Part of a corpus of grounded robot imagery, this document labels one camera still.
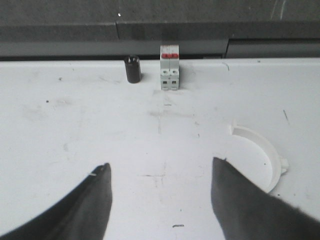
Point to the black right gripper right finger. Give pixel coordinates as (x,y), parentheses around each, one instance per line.
(245,212)

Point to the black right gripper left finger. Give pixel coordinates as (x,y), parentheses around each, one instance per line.
(83,214)

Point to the dark brown cylindrical coupling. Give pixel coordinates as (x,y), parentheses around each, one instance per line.
(132,68)

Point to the grey stone counter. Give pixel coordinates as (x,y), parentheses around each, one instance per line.
(202,28)

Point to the white half-ring pipe clamp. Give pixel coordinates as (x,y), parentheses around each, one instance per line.
(279,164)

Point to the white circuit breaker red switch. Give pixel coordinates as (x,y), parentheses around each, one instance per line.
(169,67)

